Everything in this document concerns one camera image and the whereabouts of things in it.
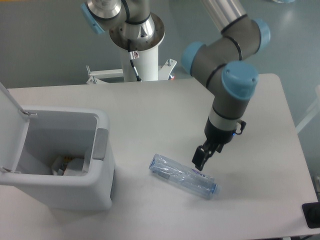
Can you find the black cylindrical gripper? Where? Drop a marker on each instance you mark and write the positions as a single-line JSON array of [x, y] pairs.
[[215, 140]]

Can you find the white paper wrapper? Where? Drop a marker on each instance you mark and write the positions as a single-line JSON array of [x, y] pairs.
[[75, 168]]

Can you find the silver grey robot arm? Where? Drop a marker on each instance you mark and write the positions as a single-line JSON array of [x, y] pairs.
[[220, 67]]

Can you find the colourful snack wrapper trash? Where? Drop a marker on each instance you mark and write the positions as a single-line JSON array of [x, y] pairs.
[[59, 165]]

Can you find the white plastic trash can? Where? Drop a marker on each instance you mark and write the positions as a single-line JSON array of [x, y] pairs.
[[75, 132]]

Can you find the white trash can lid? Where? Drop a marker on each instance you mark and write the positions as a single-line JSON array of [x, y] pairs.
[[14, 124]]

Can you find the crushed clear plastic bottle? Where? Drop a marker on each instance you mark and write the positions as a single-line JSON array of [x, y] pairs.
[[184, 177]]

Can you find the black device at table edge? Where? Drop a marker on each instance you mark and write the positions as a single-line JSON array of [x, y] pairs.
[[311, 213]]

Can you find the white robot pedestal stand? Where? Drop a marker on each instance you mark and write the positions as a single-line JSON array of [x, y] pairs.
[[142, 64]]

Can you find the white frame at right edge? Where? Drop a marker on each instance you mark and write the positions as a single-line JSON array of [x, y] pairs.
[[310, 112]]

